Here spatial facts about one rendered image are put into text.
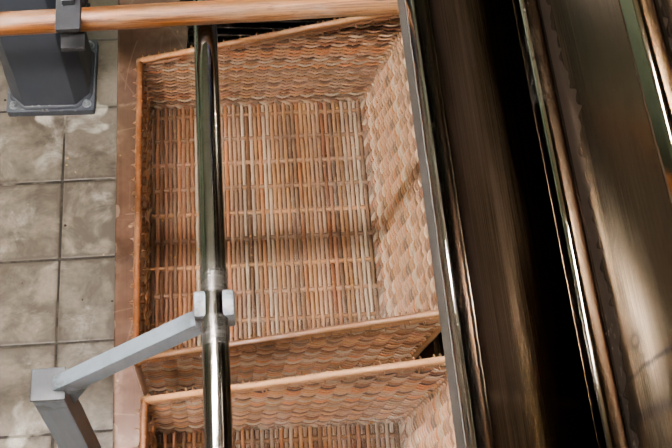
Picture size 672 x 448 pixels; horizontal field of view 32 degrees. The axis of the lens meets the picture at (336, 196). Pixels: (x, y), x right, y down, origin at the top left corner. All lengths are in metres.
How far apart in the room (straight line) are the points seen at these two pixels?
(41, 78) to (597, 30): 1.87
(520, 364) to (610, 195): 0.17
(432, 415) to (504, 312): 0.72
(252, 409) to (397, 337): 0.25
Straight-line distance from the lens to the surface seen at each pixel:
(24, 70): 2.75
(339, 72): 2.06
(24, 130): 2.86
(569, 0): 1.12
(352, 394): 1.74
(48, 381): 1.53
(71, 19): 1.47
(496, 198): 1.11
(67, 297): 2.63
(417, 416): 1.81
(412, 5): 1.19
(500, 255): 1.08
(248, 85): 2.08
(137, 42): 2.23
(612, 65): 1.04
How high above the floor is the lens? 2.36
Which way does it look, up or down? 61 degrees down
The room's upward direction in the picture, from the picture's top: 4 degrees clockwise
